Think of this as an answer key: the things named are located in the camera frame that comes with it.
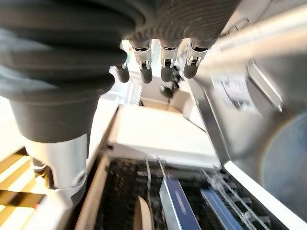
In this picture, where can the white cabinet panel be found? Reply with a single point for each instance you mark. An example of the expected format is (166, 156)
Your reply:
(158, 134)

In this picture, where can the white printed label sticker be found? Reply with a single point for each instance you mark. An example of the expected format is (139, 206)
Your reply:
(233, 92)

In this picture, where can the blue rectangular plate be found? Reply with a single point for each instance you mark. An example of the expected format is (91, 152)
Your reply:
(178, 206)
(219, 210)

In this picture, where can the black round knob object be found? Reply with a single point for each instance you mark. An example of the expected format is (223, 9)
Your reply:
(166, 91)

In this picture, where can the beige round plate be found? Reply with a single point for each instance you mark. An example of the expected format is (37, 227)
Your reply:
(144, 215)

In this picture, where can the light wooden cabinet edge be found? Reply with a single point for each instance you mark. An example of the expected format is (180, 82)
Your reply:
(92, 196)

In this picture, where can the stainless steel dishwasher door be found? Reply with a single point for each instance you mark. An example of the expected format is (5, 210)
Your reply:
(261, 134)

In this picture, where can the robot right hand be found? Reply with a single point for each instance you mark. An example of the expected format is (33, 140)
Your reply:
(60, 55)

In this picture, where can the steel detergent dispenser lid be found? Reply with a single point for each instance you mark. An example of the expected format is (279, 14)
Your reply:
(265, 86)

